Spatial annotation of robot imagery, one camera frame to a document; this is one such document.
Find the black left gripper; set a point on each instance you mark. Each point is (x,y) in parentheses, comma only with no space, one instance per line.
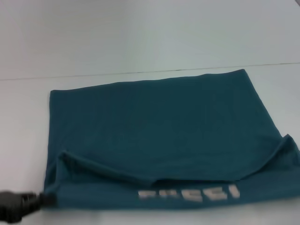
(16,206)

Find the teal blue shirt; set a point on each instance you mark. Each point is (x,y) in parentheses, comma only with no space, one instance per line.
(152,131)

